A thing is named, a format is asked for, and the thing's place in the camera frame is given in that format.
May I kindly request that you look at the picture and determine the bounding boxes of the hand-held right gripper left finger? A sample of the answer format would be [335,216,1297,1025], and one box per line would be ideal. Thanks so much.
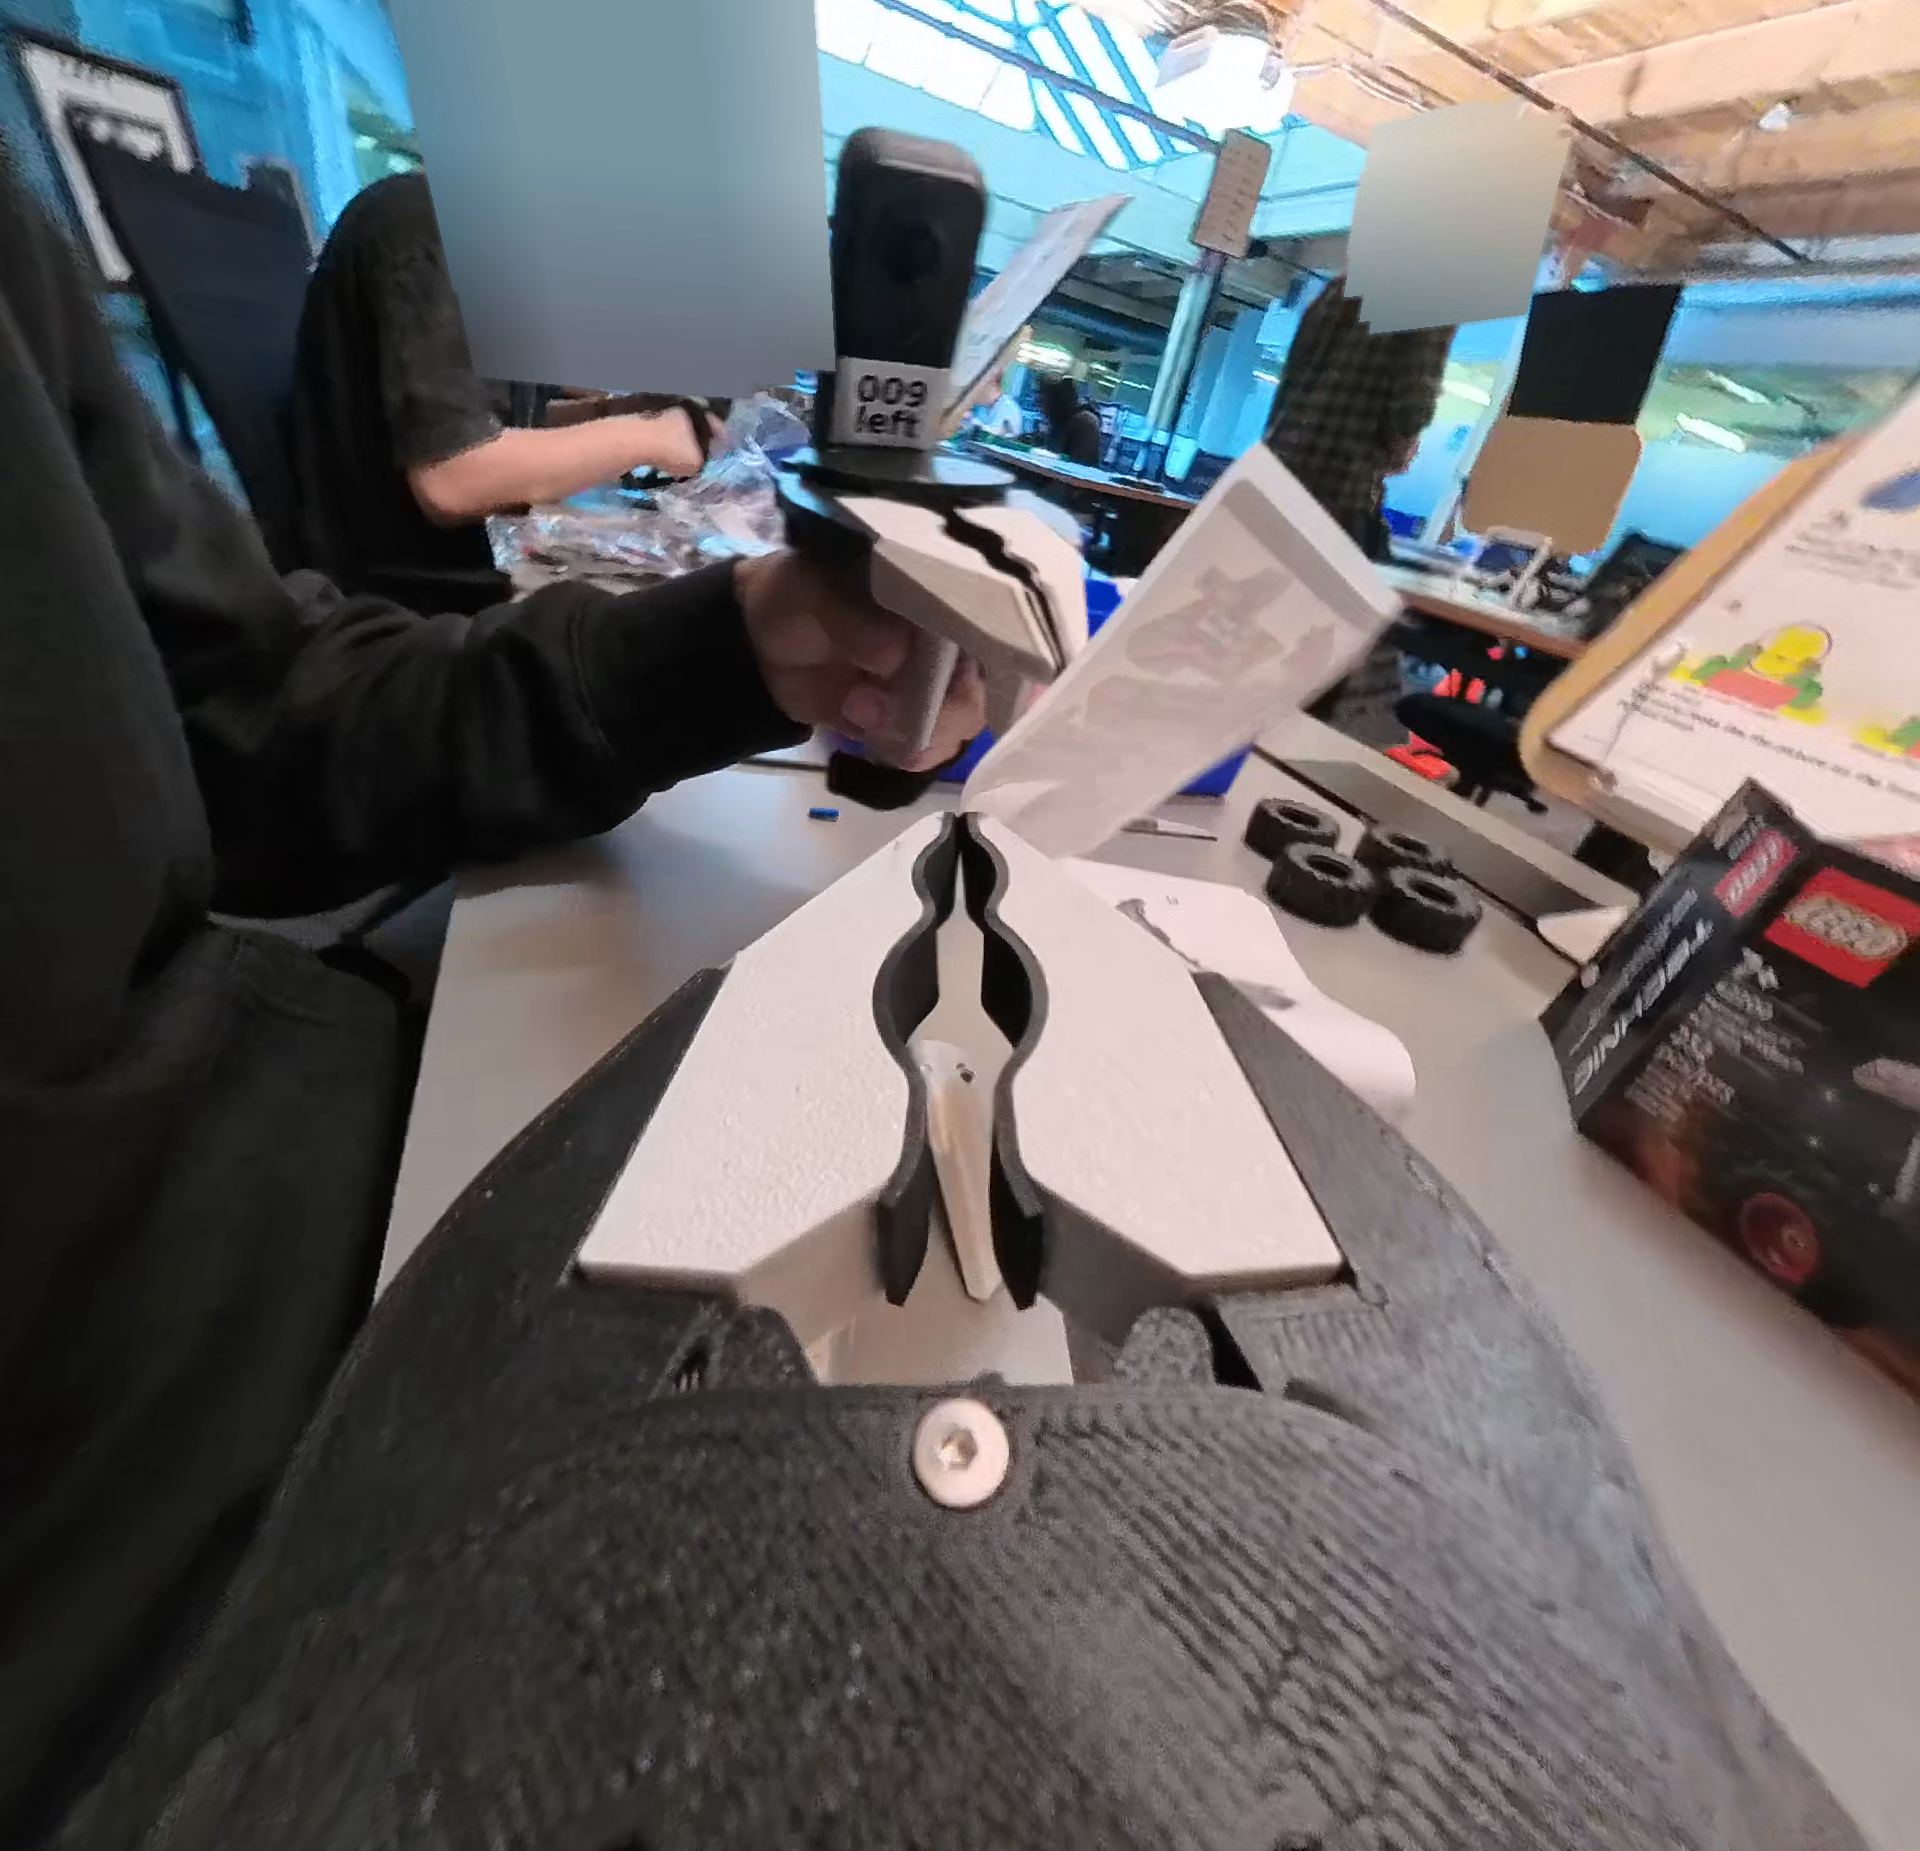
[575,812,962,1344]

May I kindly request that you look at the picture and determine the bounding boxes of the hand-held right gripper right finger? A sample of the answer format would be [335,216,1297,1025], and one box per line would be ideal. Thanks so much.
[958,812,1345,1345]

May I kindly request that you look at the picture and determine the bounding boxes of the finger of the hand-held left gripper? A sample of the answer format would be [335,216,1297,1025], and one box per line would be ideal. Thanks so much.
[958,506,1093,688]
[834,491,1062,671]

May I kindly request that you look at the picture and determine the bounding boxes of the clear toy sticker sheet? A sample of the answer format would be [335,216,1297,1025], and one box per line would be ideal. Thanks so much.
[958,444,1405,855]

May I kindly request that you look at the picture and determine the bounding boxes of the grey wedge toy panel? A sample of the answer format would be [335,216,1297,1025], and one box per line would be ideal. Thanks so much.
[908,1037,1009,1300]

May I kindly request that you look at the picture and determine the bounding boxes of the person's left forearm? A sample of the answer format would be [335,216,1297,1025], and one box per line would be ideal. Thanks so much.
[203,570,813,923]

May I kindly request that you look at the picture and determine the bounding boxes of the grey desk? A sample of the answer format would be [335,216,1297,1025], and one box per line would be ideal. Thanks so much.
[375,749,1920,1851]

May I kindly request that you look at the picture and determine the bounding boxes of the person's left hand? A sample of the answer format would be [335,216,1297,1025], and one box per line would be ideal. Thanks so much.
[735,549,991,777]

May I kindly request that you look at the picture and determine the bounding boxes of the white board on stand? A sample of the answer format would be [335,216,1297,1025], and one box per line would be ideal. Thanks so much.
[940,193,1130,413]

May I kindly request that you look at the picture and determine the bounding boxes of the toy instruction booklet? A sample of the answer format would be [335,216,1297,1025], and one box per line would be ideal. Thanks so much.
[1072,859,1420,1125]

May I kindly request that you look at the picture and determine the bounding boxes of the clear plastic bags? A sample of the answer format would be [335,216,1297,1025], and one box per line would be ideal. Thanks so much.
[488,394,840,591]

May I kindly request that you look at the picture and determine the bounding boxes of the blue storage bin with tag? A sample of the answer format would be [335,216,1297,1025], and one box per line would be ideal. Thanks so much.
[840,579,1257,802]

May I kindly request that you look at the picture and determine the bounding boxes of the black toy set box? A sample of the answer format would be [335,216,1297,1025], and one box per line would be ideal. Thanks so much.
[1541,777,1920,1394]

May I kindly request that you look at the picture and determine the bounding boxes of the black and tan board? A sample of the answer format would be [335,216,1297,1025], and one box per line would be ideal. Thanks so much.
[1462,281,1685,550]

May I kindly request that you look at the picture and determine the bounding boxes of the black office chair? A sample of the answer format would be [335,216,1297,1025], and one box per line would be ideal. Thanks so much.
[75,126,317,564]

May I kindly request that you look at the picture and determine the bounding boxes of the wooden instruction sign board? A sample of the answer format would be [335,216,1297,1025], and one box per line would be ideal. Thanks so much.
[1521,394,1920,849]

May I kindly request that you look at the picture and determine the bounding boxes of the black framed tag sign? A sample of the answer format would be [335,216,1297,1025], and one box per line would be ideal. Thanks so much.
[8,29,206,285]

